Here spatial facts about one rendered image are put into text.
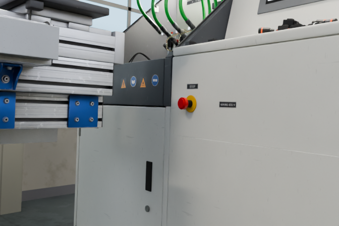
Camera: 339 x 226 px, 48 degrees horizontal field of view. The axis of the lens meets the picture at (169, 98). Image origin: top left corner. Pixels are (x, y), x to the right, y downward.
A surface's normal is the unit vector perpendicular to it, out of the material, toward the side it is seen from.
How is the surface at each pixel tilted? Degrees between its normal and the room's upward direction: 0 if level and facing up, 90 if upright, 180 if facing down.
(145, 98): 90
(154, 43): 90
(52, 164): 90
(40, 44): 90
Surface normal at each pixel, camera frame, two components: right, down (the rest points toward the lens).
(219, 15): 0.62, 0.00
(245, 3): -0.76, -0.28
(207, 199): -0.79, -0.04
